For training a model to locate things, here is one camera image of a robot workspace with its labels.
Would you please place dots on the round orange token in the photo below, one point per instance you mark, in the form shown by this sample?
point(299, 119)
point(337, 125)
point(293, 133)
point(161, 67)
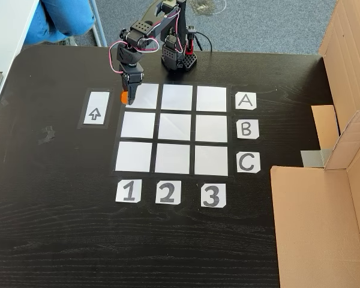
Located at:
point(124, 97)

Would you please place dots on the white nine-square grid sheet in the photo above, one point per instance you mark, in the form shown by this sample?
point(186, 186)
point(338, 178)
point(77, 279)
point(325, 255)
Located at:
point(174, 127)

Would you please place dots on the white arrow paper sheet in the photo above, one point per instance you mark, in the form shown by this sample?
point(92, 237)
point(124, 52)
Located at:
point(96, 108)

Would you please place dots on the white metal leg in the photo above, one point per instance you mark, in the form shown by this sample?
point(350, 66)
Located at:
point(97, 24)

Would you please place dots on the red black trigger clamp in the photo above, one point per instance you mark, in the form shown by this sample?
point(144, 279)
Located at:
point(189, 45)

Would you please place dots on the person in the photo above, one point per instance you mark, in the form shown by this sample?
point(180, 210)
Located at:
point(60, 18)

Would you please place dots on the paper sheet number 1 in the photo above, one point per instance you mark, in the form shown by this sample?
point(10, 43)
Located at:
point(128, 191)

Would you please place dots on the paper sheet number 2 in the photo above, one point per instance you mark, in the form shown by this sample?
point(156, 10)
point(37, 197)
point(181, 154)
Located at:
point(168, 192)

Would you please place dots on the paper sheet letter A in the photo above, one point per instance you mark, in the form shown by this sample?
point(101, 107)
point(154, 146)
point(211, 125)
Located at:
point(245, 101)

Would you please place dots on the paper sheet letter B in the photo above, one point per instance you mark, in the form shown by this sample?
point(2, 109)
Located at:
point(247, 129)

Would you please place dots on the white desk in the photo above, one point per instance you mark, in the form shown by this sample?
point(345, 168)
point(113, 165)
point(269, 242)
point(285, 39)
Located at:
point(6, 30)

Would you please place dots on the paper sheet number 3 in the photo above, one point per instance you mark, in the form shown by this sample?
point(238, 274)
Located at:
point(213, 195)

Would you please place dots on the paper sheet letter C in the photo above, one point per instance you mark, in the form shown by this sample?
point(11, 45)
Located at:
point(248, 162)

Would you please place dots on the grey duct tape strip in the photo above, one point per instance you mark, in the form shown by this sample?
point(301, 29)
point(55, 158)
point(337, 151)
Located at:
point(315, 158)

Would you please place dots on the brown cardboard box wall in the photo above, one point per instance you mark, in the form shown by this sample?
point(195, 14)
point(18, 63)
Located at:
point(354, 60)
point(318, 228)

